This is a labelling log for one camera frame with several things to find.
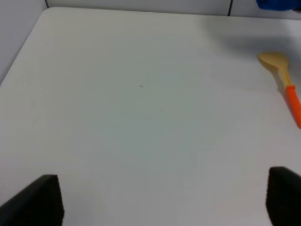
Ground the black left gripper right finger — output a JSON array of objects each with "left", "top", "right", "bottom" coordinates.
[{"left": 266, "top": 167, "right": 301, "bottom": 226}]

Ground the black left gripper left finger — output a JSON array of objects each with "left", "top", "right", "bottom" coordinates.
[{"left": 0, "top": 175, "right": 64, "bottom": 226}]

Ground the blue towel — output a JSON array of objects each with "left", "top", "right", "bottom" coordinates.
[{"left": 256, "top": 0, "right": 301, "bottom": 11}]

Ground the wooden spatula orange handle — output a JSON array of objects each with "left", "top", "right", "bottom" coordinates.
[{"left": 258, "top": 52, "right": 301, "bottom": 128}]

